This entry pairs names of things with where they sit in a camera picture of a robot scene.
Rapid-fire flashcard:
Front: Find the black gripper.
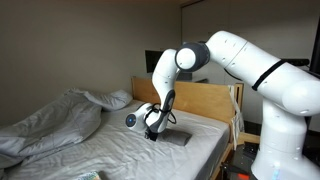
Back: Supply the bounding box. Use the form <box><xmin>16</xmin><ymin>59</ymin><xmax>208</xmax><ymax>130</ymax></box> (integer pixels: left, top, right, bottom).
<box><xmin>144</xmin><ymin>128</ymin><xmax>161</xmax><ymax>143</ymax></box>

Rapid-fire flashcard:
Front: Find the grey cloth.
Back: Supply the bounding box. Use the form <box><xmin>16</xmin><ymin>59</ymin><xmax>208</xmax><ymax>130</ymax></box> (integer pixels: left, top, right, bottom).
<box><xmin>156</xmin><ymin>129</ymin><xmax>193</xmax><ymax>147</ymax></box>

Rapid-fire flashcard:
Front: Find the white bed mattress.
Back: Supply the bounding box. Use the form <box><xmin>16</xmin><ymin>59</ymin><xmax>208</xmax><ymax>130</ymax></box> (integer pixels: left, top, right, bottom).
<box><xmin>4</xmin><ymin>99</ymin><xmax>232</xmax><ymax>180</ymax></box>

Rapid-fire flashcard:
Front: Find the pale grey pillow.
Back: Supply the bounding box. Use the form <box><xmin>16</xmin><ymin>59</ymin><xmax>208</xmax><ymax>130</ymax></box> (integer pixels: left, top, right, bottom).
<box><xmin>83</xmin><ymin>89</ymin><xmax>133</xmax><ymax>112</ymax></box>

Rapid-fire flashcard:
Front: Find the colourful printed folded shirt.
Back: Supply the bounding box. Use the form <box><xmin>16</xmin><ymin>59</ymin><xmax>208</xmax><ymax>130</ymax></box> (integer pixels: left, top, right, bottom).
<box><xmin>74</xmin><ymin>170</ymin><xmax>102</xmax><ymax>180</ymax></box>

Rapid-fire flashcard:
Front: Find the black flat monitor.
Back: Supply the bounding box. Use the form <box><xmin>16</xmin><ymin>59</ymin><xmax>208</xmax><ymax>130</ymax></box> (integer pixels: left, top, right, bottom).
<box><xmin>144</xmin><ymin>49</ymin><xmax>165</xmax><ymax>74</ymax></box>

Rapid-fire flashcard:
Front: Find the black equipment box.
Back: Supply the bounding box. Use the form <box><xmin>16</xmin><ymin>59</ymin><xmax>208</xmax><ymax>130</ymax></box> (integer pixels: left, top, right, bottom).
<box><xmin>220</xmin><ymin>141</ymin><xmax>268</xmax><ymax>180</ymax></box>

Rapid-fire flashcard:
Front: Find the wooden side table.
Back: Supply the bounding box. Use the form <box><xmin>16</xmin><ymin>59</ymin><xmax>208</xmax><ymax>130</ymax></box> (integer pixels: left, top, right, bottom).
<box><xmin>237</xmin><ymin>131</ymin><xmax>262</xmax><ymax>146</ymax></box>

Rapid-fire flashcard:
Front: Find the pale grey duvet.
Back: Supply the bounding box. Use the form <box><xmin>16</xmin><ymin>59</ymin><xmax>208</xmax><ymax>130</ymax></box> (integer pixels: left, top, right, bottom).
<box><xmin>0</xmin><ymin>88</ymin><xmax>103</xmax><ymax>169</ymax></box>

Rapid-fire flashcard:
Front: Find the white hanging cloth strap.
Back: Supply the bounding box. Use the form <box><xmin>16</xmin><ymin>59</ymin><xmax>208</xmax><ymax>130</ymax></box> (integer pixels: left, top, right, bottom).
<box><xmin>227</xmin><ymin>84</ymin><xmax>245</xmax><ymax>151</ymax></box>

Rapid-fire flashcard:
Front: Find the black stereo camera bar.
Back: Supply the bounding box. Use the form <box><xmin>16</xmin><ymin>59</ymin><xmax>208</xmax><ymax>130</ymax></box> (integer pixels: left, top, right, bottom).
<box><xmin>283</xmin><ymin>58</ymin><xmax>310</xmax><ymax>67</ymax></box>

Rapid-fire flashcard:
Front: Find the black window frame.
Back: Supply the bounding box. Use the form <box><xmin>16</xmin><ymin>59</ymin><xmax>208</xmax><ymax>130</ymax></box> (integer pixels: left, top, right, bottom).
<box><xmin>309</xmin><ymin>16</ymin><xmax>320</xmax><ymax>74</ymax></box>

